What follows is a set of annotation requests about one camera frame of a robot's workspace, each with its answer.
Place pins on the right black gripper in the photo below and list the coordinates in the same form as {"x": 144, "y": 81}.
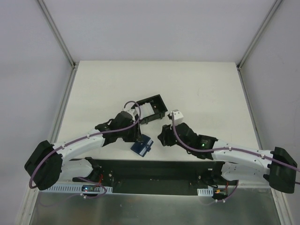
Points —
{"x": 167, "y": 137}

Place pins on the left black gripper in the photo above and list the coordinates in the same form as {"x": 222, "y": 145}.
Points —
{"x": 136, "y": 134}

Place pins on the blue leather card holder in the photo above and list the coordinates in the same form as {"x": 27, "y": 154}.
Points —
{"x": 141, "y": 148}

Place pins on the black plastic card rack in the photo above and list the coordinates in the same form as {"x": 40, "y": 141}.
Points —
{"x": 158, "y": 106}

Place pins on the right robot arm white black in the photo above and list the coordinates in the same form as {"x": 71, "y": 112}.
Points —
{"x": 277, "y": 166}

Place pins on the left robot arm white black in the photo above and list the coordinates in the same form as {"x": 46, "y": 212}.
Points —
{"x": 45, "y": 163}

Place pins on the white card stack in rack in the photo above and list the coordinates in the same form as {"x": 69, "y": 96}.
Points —
{"x": 146, "y": 110}

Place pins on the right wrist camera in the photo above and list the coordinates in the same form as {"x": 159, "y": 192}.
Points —
{"x": 176, "y": 116}

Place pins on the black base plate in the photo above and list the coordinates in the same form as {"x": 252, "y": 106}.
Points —
{"x": 156, "y": 177}

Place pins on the right white cable duct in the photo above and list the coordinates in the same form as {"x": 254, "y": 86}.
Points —
{"x": 205, "y": 192}

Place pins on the white cable duct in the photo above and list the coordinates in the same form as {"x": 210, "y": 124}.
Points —
{"x": 205, "y": 192}
{"x": 78, "y": 188}

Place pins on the left white cable duct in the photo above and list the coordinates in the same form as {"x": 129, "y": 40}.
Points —
{"x": 78, "y": 188}

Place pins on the left aluminium frame post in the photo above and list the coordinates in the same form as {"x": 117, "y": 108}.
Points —
{"x": 55, "y": 31}

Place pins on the aluminium frame post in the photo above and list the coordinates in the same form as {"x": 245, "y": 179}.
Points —
{"x": 55, "y": 31}
{"x": 262, "y": 28}

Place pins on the right aluminium frame post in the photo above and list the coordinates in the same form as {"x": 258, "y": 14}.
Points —
{"x": 262, "y": 28}

